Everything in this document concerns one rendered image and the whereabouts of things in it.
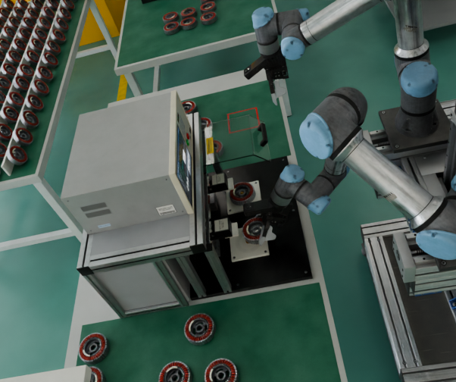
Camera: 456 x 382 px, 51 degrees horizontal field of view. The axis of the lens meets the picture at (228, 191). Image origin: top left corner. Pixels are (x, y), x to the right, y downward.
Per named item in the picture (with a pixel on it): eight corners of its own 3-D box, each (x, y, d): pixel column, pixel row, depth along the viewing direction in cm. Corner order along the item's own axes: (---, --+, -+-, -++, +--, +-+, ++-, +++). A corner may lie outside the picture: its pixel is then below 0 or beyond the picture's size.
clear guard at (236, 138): (263, 122, 203) (261, 111, 198) (271, 161, 186) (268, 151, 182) (189, 139, 207) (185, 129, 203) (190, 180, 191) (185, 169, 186)
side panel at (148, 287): (188, 299, 186) (160, 253, 162) (188, 305, 184) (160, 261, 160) (120, 311, 189) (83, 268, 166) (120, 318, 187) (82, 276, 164)
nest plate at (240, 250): (264, 224, 197) (264, 223, 196) (269, 255, 187) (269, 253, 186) (229, 232, 199) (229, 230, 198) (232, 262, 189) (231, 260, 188)
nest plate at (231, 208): (258, 182, 213) (257, 180, 212) (262, 208, 203) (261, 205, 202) (226, 189, 215) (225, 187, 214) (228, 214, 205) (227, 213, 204)
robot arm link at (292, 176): (300, 183, 160) (280, 168, 163) (288, 204, 168) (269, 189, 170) (311, 173, 166) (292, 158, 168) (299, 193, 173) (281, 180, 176)
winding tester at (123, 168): (192, 129, 193) (176, 89, 178) (194, 213, 164) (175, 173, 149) (101, 151, 199) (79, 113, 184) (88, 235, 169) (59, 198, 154)
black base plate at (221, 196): (287, 158, 221) (286, 155, 220) (313, 278, 178) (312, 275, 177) (189, 180, 228) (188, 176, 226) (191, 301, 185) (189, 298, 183)
